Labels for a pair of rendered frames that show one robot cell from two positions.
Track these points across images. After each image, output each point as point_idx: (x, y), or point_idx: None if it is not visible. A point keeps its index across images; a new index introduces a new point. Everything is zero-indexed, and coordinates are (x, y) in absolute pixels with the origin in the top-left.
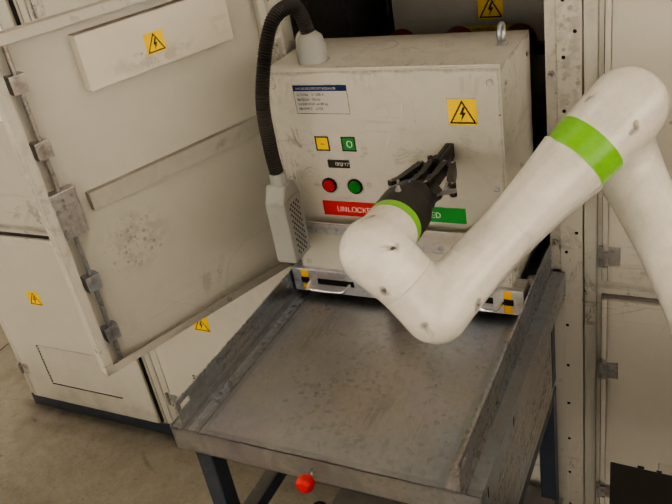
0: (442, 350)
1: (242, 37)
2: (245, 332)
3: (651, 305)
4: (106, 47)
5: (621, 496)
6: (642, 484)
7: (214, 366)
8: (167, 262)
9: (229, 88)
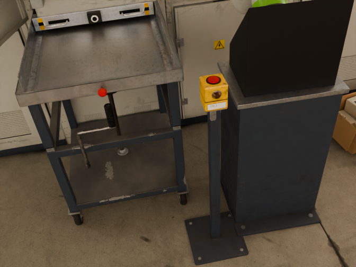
0: (127, 34)
1: None
2: (27, 48)
3: (194, 6)
4: None
5: (252, 23)
6: (259, 14)
7: (24, 62)
8: None
9: None
